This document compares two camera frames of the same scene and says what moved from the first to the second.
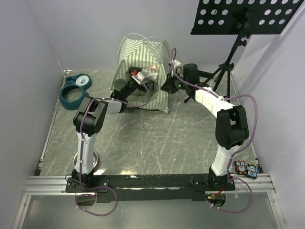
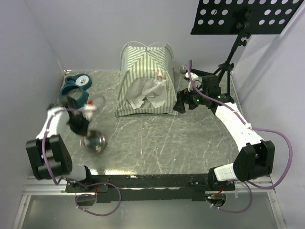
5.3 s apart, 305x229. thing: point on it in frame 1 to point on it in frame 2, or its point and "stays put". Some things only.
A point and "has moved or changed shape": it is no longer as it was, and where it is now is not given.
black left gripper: (145, 88) to (81, 130)
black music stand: (243, 18) stays put
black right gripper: (168, 87) to (179, 105)
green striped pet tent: (147, 55) has moved or changed shape
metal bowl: (95, 159) to (95, 141)
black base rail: (144, 188) stays put
